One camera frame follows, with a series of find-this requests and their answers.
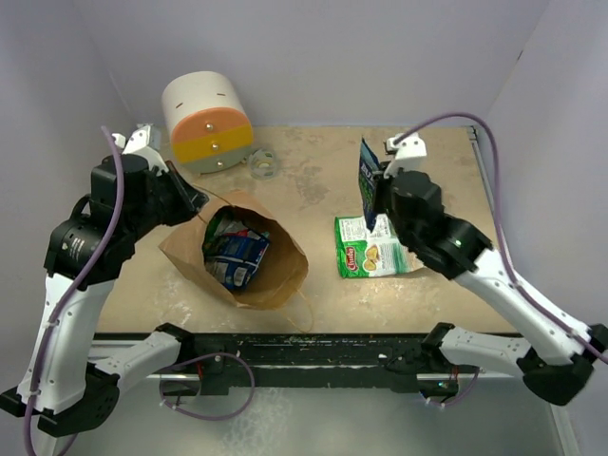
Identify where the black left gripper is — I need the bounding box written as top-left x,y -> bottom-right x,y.
126,161 -> 209,241

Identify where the green white snack packet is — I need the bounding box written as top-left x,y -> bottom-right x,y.
334,215 -> 424,278

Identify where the brown paper bag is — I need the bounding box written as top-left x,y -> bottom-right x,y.
159,190 -> 309,312

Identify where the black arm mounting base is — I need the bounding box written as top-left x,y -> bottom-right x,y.
164,333 -> 475,396

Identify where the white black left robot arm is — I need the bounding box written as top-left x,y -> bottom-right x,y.
1,154 -> 208,438

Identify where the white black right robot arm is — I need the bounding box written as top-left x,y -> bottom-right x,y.
372,162 -> 607,406

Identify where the teal snack packet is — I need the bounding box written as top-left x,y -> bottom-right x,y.
202,209 -> 236,252

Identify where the white cylindrical mini drawer cabinet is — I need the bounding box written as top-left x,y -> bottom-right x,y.
161,71 -> 254,175

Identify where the dark blue snack packet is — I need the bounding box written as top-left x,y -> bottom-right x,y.
201,230 -> 270,291

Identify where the clear tape roll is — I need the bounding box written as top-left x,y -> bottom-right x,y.
247,149 -> 278,181

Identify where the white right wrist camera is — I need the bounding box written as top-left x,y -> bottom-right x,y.
384,133 -> 427,178

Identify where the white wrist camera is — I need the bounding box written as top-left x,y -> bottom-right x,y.
384,133 -> 427,178
111,123 -> 168,173

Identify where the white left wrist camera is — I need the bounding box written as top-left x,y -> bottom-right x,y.
111,123 -> 168,173

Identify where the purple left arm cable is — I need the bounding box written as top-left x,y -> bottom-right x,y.
22,125 -> 127,456

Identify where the aluminium frame rail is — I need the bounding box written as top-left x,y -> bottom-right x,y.
89,123 -> 514,381

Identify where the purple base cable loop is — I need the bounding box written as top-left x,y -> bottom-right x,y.
159,350 -> 257,421

